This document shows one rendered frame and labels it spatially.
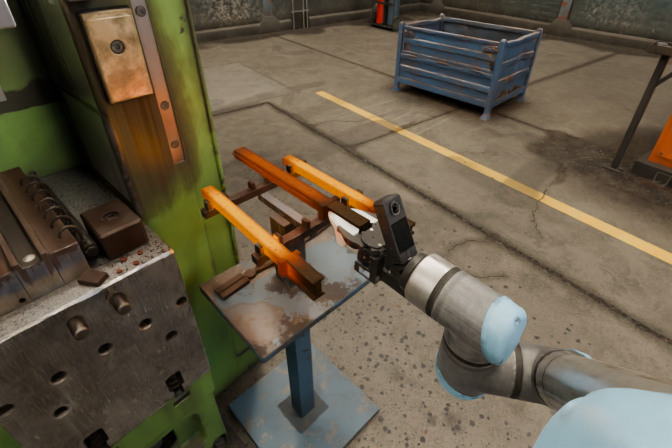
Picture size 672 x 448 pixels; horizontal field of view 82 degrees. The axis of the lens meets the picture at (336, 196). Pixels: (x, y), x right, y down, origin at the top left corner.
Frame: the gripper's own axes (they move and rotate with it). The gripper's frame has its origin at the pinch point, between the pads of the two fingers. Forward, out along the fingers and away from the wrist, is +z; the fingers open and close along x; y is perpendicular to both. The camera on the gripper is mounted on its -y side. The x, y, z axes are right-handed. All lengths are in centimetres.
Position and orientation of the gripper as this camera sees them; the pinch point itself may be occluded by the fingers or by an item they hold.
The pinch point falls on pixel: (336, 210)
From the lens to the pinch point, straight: 75.4
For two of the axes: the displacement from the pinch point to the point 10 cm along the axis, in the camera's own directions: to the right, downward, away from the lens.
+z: -6.9, -4.3, 5.8
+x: 7.3, -3.8, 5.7
